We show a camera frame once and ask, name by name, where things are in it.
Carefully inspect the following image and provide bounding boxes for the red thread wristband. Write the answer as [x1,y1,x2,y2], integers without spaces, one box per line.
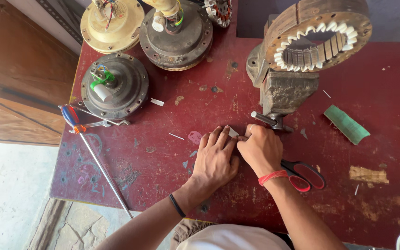
[258,169,289,187]

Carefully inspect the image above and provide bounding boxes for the green folded paper sheet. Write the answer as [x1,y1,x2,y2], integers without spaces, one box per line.
[323,104,371,146]

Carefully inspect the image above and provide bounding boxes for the perforated metal angle bar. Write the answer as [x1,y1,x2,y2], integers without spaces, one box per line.
[35,0,84,46]

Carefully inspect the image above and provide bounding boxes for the dark fan motor white capacitor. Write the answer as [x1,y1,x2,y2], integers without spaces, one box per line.
[80,52,150,121]

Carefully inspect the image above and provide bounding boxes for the grey metal bench vise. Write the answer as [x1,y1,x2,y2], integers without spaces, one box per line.
[245,14,321,133]

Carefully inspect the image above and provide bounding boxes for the person's white shirt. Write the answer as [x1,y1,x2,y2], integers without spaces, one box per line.
[176,224,291,250]

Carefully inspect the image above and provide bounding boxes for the stator core with white insulation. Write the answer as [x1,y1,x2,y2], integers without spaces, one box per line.
[263,0,373,73]

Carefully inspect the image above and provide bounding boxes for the person's right hand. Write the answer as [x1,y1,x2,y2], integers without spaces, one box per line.
[236,123,284,178]

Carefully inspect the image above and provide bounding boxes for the stator with copper windings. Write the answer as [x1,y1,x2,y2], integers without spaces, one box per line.
[203,0,234,28]

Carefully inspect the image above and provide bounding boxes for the cream ceiling fan motor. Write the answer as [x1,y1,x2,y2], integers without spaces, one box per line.
[80,0,146,55]

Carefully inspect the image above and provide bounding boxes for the thin metal rod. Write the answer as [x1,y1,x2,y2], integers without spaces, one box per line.
[70,104,121,126]

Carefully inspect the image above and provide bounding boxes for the blue and red handled screwdriver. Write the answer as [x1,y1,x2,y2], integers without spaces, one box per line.
[58,104,134,219]

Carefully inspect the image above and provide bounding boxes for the brown wooden cabinet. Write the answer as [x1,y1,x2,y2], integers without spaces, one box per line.
[0,0,80,147]

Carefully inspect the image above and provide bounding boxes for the dark fan motor with downrod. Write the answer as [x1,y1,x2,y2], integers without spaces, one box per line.
[139,0,214,72]

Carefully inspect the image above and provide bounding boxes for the person's khaki trousers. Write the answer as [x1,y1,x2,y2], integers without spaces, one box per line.
[170,218,218,250]

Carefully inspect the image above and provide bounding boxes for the person's left hand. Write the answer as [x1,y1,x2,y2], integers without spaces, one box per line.
[191,125,241,190]

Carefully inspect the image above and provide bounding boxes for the steel open-end spanner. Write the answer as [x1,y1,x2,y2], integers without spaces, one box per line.
[68,119,131,134]

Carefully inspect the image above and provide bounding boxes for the black wristband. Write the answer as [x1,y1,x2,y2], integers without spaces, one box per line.
[168,193,187,219]

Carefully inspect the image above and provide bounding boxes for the red and black scissors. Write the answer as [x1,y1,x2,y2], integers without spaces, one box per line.
[280,159,327,193]

